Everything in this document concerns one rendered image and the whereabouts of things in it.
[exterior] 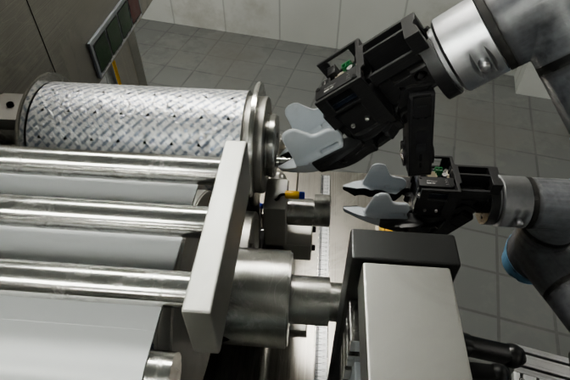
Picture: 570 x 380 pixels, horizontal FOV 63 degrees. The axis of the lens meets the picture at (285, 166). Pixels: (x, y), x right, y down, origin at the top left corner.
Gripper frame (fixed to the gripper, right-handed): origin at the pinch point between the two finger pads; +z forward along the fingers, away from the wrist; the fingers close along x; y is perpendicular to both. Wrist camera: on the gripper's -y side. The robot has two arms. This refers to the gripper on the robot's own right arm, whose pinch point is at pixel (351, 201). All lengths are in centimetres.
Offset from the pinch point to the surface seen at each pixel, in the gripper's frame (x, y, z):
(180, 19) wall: -259, -105, 107
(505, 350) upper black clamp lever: 35.2, 27.6, -5.1
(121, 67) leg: -71, -24, 66
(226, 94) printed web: 5.0, 22.1, 16.2
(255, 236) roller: 13.1, 7.3, 12.5
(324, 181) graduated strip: -22.5, -19.0, 3.4
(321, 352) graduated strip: 14.9, -19.0, 3.0
